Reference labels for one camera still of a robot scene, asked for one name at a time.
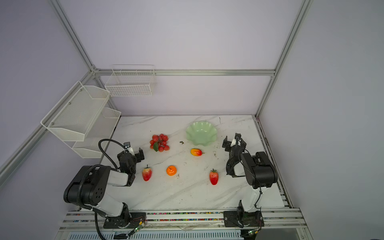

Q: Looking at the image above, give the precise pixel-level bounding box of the red fake apple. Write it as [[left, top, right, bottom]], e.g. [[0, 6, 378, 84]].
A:
[[209, 169, 219, 185], [142, 165, 153, 182]]

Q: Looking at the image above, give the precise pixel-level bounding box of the red strawberry bunch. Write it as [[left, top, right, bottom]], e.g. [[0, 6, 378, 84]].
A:
[[150, 134, 170, 152]]

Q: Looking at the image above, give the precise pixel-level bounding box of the red yellow fake mango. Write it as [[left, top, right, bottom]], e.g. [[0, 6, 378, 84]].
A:
[[190, 149, 204, 157]]

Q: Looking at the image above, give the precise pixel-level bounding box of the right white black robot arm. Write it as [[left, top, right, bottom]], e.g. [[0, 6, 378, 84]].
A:
[[222, 133, 278, 218]]

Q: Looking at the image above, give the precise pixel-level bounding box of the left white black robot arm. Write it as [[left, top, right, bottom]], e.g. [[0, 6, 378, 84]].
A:
[[64, 139, 145, 221]]

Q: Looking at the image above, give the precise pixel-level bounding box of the green scalloped fruit bowl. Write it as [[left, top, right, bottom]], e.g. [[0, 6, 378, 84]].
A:
[[186, 121, 218, 147]]

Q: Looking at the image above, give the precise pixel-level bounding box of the orange fake tangerine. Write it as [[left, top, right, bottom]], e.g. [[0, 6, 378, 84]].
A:
[[166, 166, 177, 176]]

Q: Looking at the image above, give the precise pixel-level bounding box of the upper white mesh shelf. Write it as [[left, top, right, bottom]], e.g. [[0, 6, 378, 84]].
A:
[[41, 82, 111, 142]]

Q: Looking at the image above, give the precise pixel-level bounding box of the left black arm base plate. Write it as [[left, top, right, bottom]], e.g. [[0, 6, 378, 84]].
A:
[[103, 212, 147, 229]]

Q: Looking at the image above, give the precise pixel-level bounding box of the white wire wall basket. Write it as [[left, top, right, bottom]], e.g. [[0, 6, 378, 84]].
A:
[[105, 65, 157, 97]]

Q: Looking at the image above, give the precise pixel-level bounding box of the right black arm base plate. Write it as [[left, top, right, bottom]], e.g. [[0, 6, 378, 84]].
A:
[[223, 211, 265, 228]]

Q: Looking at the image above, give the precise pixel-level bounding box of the aluminium front rail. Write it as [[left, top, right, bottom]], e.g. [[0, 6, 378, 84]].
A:
[[59, 208, 308, 232]]

